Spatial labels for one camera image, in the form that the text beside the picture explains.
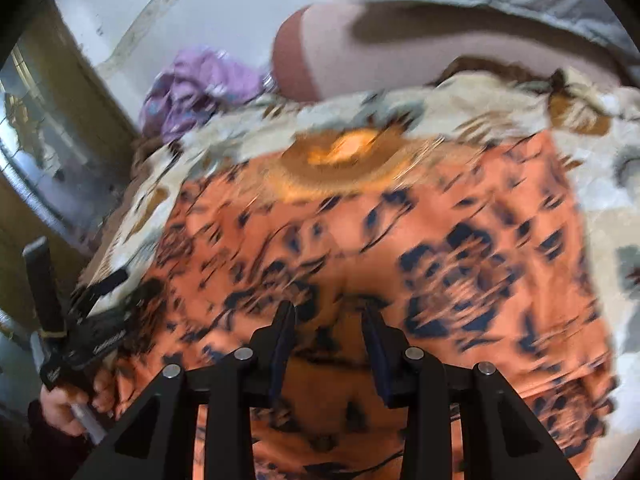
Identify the glass window with frame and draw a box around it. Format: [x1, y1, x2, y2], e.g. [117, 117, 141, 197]
[0, 42, 136, 246]

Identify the orange black floral garment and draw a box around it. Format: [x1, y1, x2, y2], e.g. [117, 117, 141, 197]
[112, 130, 621, 480]

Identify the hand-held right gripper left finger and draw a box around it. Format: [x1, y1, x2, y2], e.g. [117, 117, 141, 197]
[75, 301, 297, 480]

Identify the purple floral cloth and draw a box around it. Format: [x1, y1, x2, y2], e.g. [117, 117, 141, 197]
[139, 46, 273, 143]

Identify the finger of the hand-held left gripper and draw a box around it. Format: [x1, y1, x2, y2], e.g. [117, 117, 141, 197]
[75, 269, 131, 308]

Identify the cream floral plush blanket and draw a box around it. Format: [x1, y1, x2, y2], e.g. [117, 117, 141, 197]
[80, 67, 640, 366]

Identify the person's left hand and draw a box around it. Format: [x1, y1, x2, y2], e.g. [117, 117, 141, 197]
[40, 369, 121, 436]

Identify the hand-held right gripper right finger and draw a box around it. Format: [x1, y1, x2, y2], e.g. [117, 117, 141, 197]
[362, 304, 581, 480]

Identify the person's left forearm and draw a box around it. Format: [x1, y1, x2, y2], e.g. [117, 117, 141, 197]
[26, 400, 93, 480]

